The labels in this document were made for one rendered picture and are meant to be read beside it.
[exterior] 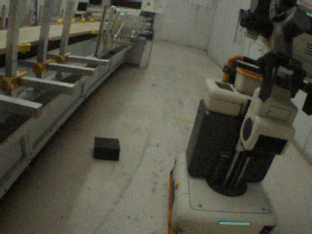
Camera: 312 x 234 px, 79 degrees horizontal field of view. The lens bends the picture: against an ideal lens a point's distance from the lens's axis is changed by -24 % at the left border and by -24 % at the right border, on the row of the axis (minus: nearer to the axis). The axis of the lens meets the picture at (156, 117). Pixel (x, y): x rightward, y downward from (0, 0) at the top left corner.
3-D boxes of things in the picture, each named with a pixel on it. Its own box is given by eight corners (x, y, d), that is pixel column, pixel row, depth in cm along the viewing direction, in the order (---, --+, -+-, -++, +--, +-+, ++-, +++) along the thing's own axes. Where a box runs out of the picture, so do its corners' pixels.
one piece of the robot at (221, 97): (179, 167, 161) (210, 45, 129) (247, 176, 163) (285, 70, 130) (179, 198, 130) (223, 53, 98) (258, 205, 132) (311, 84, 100)
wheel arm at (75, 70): (94, 76, 102) (95, 67, 100) (92, 78, 99) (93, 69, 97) (20, 66, 101) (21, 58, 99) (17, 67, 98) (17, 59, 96)
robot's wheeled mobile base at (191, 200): (168, 175, 173) (176, 146, 164) (243, 184, 175) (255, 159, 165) (166, 243, 111) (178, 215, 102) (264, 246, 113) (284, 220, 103)
